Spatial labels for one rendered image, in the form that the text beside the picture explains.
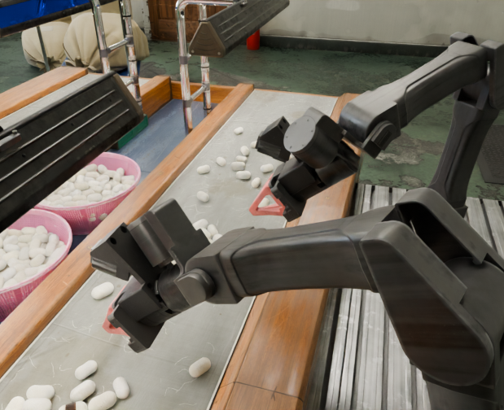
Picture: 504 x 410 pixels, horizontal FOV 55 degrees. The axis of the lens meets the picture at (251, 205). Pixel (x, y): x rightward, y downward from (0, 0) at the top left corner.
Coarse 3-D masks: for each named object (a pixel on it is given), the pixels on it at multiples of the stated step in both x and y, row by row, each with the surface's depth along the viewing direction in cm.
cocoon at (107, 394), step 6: (96, 396) 63; (102, 396) 63; (108, 396) 63; (114, 396) 64; (90, 402) 63; (96, 402) 62; (102, 402) 63; (108, 402) 63; (114, 402) 63; (90, 408) 62; (96, 408) 62; (102, 408) 62
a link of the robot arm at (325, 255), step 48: (432, 192) 39; (240, 240) 49; (288, 240) 43; (336, 240) 39; (384, 240) 33; (432, 240) 40; (480, 240) 38; (240, 288) 48; (288, 288) 45; (384, 288) 35; (432, 288) 32; (432, 336) 34; (480, 336) 32
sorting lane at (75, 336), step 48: (288, 96) 167; (240, 144) 134; (192, 192) 112; (240, 192) 112; (48, 336) 75; (96, 336) 75; (192, 336) 75; (0, 384) 67; (48, 384) 67; (96, 384) 67; (144, 384) 67; (192, 384) 67
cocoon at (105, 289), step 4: (104, 284) 82; (108, 284) 82; (96, 288) 81; (100, 288) 81; (104, 288) 81; (108, 288) 81; (112, 288) 82; (92, 292) 80; (96, 292) 80; (100, 292) 80; (104, 292) 81; (108, 292) 81; (92, 296) 81; (96, 296) 80; (100, 296) 81; (104, 296) 81
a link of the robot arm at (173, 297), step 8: (160, 264) 57; (176, 264) 58; (168, 272) 58; (176, 272) 56; (160, 280) 58; (168, 280) 57; (160, 288) 58; (168, 288) 57; (176, 288) 56; (160, 296) 59; (168, 296) 57; (176, 296) 56; (168, 304) 58; (176, 304) 57; (184, 304) 57
